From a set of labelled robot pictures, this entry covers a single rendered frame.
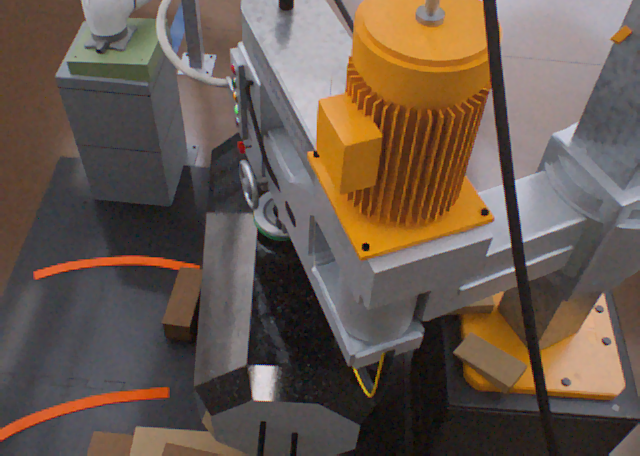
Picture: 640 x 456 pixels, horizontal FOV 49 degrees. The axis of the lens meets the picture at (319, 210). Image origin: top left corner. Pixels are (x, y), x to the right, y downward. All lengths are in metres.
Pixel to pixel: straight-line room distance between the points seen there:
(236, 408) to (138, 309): 1.15
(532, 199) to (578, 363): 0.77
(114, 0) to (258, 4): 1.28
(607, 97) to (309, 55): 0.68
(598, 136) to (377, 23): 0.79
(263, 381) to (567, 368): 0.94
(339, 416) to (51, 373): 1.41
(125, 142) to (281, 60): 1.74
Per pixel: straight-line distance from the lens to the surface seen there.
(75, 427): 3.07
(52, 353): 3.25
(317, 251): 1.81
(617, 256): 1.89
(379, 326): 1.65
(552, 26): 5.07
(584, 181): 1.78
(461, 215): 1.37
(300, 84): 1.62
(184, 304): 3.11
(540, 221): 1.73
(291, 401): 2.17
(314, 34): 1.77
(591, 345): 2.44
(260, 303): 2.27
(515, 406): 2.30
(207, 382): 2.29
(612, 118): 1.72
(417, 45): 1.08
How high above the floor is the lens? 2.74
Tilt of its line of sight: 50 degrees down
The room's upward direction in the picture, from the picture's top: 4 degrees clockwise
